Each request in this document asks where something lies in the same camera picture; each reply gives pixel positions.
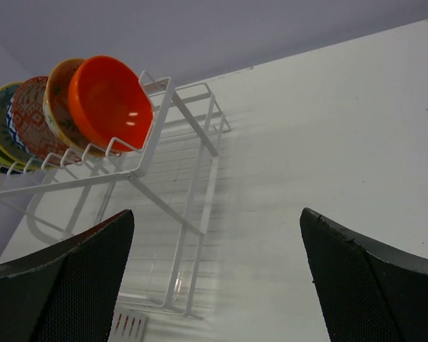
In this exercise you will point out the yellow bowl with blue pattern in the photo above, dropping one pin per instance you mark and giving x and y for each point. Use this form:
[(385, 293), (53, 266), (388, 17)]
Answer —
[(8, 147)]

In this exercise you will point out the blue zigzag bowl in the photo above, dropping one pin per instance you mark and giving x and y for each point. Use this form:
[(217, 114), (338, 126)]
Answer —
[(28, 127)]

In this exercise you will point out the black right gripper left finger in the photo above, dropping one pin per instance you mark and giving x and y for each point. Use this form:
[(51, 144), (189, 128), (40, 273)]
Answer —
[(67, 291)]

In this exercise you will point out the orange plastic bowl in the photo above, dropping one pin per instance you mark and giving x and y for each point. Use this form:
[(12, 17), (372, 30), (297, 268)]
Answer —
[(106, 101)]

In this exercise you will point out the orange plastic utensils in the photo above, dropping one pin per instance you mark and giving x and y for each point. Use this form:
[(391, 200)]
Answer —
[(129, 326)]

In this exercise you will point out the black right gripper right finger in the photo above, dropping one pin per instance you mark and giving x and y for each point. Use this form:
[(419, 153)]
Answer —
[(368, 290)]

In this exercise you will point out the white wire dish rack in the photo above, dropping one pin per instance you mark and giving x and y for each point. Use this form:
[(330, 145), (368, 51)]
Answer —
[(168, 184)]

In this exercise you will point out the cream bowl with leaf pattern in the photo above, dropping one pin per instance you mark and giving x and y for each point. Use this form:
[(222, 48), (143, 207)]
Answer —
[(55, 104)]

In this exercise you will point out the metal cutlery holder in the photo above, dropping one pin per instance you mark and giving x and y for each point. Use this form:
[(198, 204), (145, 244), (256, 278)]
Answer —
[(112, 337)]

